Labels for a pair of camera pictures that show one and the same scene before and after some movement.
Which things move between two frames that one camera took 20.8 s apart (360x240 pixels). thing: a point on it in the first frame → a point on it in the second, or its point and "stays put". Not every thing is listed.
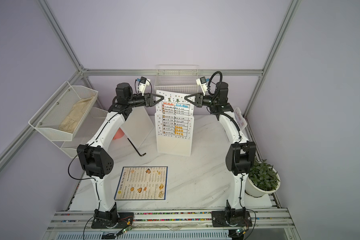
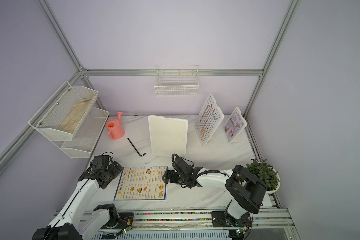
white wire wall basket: x=177 y=78 stays put
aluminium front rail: x=266 y=220 stays put
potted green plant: x=262 y=179 stays put
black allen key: x=141 y=155 stays put
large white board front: x=174 y=134 → x=208 y=120
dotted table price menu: x=174 y=115 → x=207 y=120
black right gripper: x=198 y=100 → x=173 y=179
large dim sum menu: x=143 y=183 stays put
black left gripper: x=149 y=101 → x=115 y=171
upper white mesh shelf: x=60 y=117 stays put
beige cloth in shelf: x=70 y=122 stays put
